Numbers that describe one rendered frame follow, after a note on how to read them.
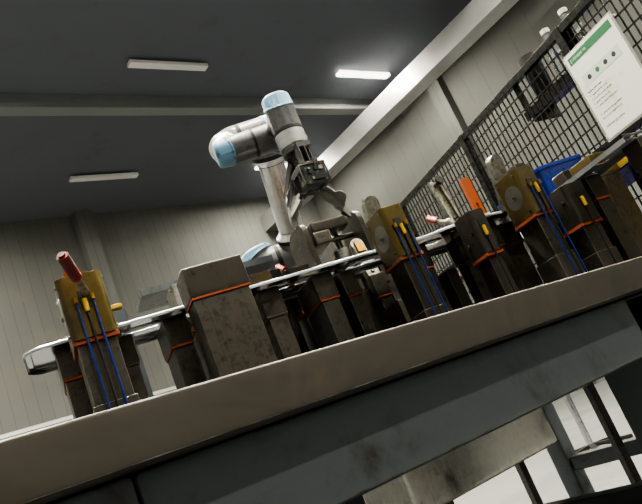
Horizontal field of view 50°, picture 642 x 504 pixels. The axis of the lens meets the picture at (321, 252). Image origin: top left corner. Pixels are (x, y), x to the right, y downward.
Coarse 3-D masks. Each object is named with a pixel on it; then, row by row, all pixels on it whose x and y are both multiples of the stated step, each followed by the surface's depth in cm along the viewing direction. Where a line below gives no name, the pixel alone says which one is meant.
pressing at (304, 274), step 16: (496, 224) 183; (432, 240) 171; (448, 240) 178; (352, 256) 154; (368, 256) 161; (432, 256) 184; (304, 272) 148; (320, 272) 158; (336, 272) 164; (256, 288) 149; (288, 288) 160; (128, 320) 133; (144, 320) 138; (160, 320) 143; (144, 336) 151; (32, 352) 126; (48, 352) 133; (32, 368) 138; (48, 368) 143
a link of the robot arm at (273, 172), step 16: (240, 128) 212; (256, 160) 216; (272, 160) 215; (272, 176) 218; (272, 192) 221; (272, 208) 225; (288, 224) 225; (288, 240) 225; (288, 256) 227; (320, 256) 230
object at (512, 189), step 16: (512, 176) 158; (528, 176) 158; (512, 192) 159; (528, 192) 156; (544, 192) 157; (512, 208) 160; (528, 208) 156; (544, 208) 155; (528, 224) 158; (544, 224) 155; (560, 224) 155; (528, 240) 159; (544, 240) 154; (560, 240) 152; (544, 256) 156; (560, 256) 152; (576, 256) 153; (544, 272) 156; (560, 272) 152; (576, 272) 150
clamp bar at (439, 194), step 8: (440, 176) 198; (432, 184) 199; (440, 184) 197; (432, 192) 199; (440, 192) 200; (440, 200) 197; (448, 200) 198; (440, 208) 198; (448, 208) 197; (456, 208) 197; (448, 216) 195; (456, 216) 196
